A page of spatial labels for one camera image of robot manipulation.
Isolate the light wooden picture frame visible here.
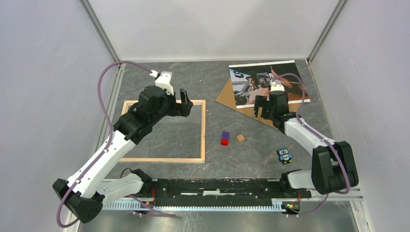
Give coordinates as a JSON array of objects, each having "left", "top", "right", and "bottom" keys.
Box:
[{"left": 119, "top": 100, "right": 206, "bottom": 163}]

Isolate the printed photo with white border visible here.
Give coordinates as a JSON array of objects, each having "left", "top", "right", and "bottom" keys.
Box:
[{"left": 229, "top": 60, "right": 305, "bottom": 108}]

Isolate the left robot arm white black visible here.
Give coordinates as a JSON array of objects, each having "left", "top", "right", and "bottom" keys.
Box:
[{"left": 52, "top": 86, "right": 193, "bottom": 228}]

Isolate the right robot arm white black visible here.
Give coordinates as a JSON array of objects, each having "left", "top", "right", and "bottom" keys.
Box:
[{"left": 253, "top": 90, "right": 359, "bottom": 197}]

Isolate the brown cardboard backing board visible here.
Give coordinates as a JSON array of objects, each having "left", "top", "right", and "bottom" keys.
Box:
[{"left": 215, "top": 78, "right": 301, "bottom": 129}]

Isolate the small wooden cube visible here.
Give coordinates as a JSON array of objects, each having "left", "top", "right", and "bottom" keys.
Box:
[{"left": 236, "top": 134, "right": 246, "bottom": 143}]

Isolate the blue owl figure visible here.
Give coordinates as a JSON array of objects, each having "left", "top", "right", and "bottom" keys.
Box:
[{"left": 277, "top": 148, "right": 292, "bottom": 164}]

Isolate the red and purple block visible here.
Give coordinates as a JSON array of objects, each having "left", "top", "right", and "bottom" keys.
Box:
[{"left": 220, "top": 131, "right": 230, "bottom": 146}]

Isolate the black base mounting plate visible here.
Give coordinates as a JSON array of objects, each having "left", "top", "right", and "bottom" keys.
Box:
[{"left": 135, "top": 178, "right": 312, "bottom": 207}]

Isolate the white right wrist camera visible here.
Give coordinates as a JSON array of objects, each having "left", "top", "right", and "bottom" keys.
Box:
[{"left": 269, "top": 80, "right": 285, "bottom": 93}]

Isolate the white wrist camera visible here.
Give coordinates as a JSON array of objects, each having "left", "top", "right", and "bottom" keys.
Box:
[
  {"left": 269, "top": 80, "right": 285, "bottom": 93},
  {"left": 150, "top": 70, "right": 175, "bottom": 95}
]

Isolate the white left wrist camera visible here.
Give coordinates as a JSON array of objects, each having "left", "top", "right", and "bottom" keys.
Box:
[{"left": 150, "top": 70, "right": 175, "bottom": 95}]

